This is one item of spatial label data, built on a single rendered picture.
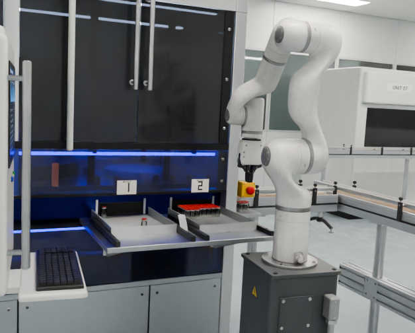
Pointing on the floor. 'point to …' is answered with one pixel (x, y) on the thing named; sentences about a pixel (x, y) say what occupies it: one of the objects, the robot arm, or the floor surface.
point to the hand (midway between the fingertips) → (249, 177)
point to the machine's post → (240, 18)
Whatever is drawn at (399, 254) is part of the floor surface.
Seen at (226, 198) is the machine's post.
